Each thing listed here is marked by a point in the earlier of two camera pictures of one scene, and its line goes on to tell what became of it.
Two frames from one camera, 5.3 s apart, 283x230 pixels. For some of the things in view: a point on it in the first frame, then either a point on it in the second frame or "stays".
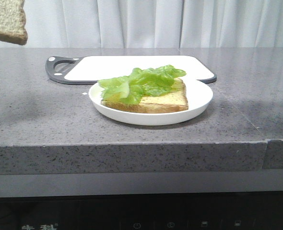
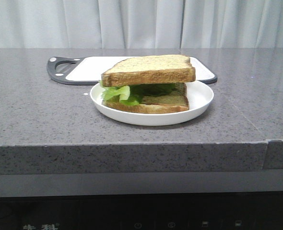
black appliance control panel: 252,210 stays
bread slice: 6,21 to 150,70
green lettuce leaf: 140,83 stays
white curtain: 155,24 stays
